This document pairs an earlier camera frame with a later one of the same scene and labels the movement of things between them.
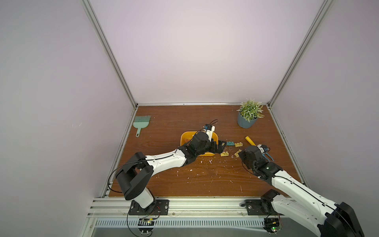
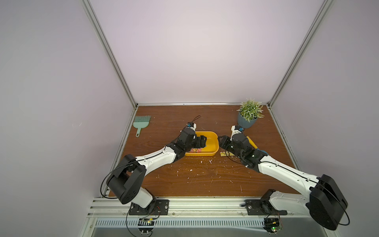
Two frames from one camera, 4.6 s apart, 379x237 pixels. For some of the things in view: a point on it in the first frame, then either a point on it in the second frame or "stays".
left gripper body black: (206, 147) -> (194, 143)
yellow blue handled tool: (264, 154) stays
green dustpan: (140, 122) stays
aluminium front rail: (119, 206) stays
